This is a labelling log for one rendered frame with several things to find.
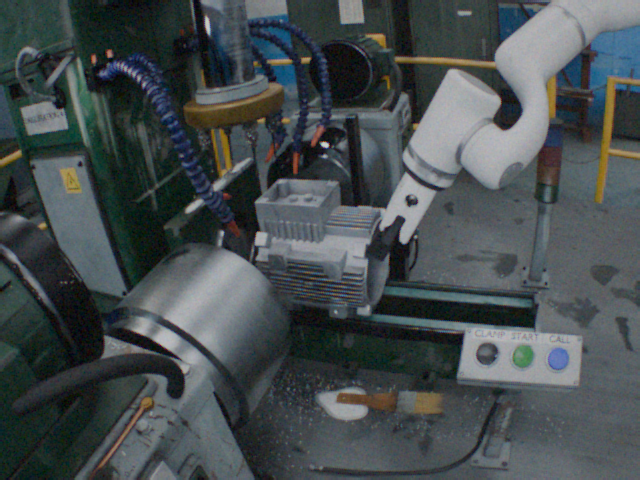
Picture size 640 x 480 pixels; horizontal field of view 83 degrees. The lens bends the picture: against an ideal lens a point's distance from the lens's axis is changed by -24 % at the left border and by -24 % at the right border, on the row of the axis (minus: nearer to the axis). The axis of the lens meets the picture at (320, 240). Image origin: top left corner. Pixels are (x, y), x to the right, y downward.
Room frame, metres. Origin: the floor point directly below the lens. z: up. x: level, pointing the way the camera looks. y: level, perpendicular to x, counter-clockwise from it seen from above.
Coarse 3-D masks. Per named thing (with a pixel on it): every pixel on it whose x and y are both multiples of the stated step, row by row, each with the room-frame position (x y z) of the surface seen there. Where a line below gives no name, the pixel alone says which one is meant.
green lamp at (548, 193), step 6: (540, 186) 0.83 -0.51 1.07; (546, 186) 0.82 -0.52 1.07; (552, 186) 0.81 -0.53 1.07; (558, 186) 0.82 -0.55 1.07; (540, 192) 0.83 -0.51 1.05; (546, 192) 0.82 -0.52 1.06; (552, 192) 0.81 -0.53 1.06; (540, 198) 0.82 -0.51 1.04; (546, 198) 0.81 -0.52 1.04; (552, 198) 0.81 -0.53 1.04
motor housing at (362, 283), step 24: (336, 216) 0.72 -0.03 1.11; (360, 216) 0.71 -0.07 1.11; (288, 240) 0.72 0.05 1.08; (336, 240) 0.68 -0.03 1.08; (360, 240) 0.67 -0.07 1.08; (264, 264) 0.70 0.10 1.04; (288, 264) 0.68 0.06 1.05; (312, 264) 0.66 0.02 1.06; (360, 264) 0.64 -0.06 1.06; (384, 264) 0.76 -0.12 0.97; (288, 288) 0.68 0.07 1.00; (312, 288) 0.66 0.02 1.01; (336, 288) 0.64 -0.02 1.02; (360, 288) 0.62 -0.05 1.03
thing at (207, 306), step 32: (192, 256) 0.55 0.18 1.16; (224, 256) 0.55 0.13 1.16; (160, 288) 0.48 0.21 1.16; (192, 288) 0.48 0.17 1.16; (224, 288) 0.50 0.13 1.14; (256, 288) 0.52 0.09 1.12; (128, 320) 0.43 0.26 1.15; (160, 320) 0.42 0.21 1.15; (192, 320) 0.43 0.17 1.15; (224, 320) 0.45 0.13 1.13; (256, 320) 0.48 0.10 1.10; (288, 320) 0.53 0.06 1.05; (160, 352) 0.40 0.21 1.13; (192, 352) 0.40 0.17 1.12; (224, 352) 0.41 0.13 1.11; (256, 352) 0.44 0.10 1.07; (224, 384) 0.38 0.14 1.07; (256, 384) 0.42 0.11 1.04; (224, 416) 0.37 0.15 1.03
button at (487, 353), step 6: (486, 342) 0.39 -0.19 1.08; (480, 348) 0.38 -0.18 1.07; (486, 348) 0.38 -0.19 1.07; (492, 348) 0.38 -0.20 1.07; (480, 354) 0.38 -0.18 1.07; (486, 354) 0.38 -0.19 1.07; (492, 354) 0.37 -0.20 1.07; (480, 360) 0.37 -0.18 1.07; (486, 360) 0.37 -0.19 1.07; (492, 360) 0.37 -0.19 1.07
